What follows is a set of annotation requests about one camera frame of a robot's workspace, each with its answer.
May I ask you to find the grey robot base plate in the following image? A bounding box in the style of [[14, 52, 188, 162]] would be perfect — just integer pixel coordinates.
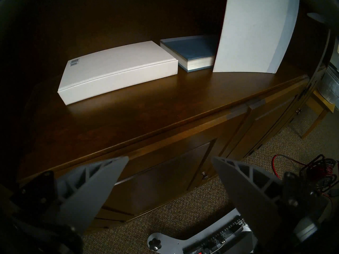
[[147, 207, 258, 254]]

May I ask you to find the blue cover book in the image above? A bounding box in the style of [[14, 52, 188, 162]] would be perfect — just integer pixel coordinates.
[[160, 35, 220, 73]]

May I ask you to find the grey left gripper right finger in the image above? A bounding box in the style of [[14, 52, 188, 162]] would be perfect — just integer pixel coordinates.
[[212, 156, 322, 246]]

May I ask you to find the large white book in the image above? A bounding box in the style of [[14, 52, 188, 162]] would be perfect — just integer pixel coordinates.
[[212, 0, 300, 74]]

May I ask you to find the white book with barcode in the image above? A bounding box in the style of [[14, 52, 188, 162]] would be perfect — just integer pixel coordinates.
[[57, 41, 178, 106]]

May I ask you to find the light wooden side table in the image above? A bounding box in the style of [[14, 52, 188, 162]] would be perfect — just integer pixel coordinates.
[[301, 89, 335, 139]]

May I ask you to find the red cable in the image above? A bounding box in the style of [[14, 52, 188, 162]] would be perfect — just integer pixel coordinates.
[[272, 155, 305, 180]]

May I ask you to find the black base knob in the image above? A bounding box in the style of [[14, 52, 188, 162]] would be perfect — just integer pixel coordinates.
[[148, 239, 162, 253]]

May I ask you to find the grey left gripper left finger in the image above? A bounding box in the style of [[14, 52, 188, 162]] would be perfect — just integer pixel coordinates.
[[16, 156, 129, 235]]

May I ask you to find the dark wooden bookshelf cabinet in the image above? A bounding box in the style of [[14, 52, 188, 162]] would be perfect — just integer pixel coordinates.
[[0, 0, 331, 235]]

